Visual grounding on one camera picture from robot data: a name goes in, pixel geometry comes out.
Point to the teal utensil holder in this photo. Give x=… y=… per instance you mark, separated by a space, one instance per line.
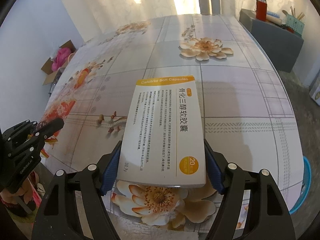
x=294 y=21

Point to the red canister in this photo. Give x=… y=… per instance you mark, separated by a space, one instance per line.
x=261 y=10

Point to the white yellow medicine box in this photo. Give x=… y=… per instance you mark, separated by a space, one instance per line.
x=163 y=143

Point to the brown cardboard box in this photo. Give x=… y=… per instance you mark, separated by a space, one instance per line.
x=47 y=67

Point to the grey cabinet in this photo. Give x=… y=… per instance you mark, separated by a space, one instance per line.
x=281 y=46

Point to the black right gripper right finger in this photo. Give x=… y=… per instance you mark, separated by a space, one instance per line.
x=267 y=217

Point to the blue plastic trash basket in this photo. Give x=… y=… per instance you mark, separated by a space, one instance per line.
x=306 y=184

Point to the floral plastic tablecloth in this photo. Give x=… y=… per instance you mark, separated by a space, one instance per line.
x=245 y=111

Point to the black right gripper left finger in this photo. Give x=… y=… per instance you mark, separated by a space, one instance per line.
x=57 y=216

